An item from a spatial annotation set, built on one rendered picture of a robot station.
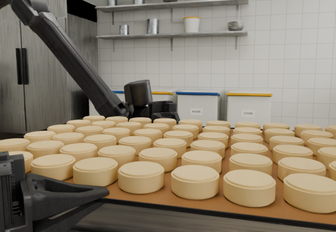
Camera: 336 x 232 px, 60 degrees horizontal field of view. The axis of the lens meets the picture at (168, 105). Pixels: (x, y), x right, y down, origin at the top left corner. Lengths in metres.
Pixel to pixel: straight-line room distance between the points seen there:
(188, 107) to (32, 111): 2.18
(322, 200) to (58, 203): 0.23
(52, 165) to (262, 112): 3.44
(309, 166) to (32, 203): 0.28
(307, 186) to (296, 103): 4.11
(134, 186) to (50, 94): 4.00
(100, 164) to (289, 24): 4.17
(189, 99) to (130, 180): 3.46
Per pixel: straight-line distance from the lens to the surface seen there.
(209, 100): 3.71
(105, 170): 0.33
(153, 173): 0.31
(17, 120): 4.69
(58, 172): 0.36
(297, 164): 0.36
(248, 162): 0.36
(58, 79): 4.19
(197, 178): 0.30
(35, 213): 0.27
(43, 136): 0.52
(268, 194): 0.29
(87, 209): 0.30
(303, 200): 0.30
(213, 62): 4.36
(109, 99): 0.79
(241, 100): 3.69
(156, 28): 4.35
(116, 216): 0.36
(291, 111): 4.41
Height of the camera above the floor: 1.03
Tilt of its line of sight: 7 degrees down
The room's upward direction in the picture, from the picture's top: straight up
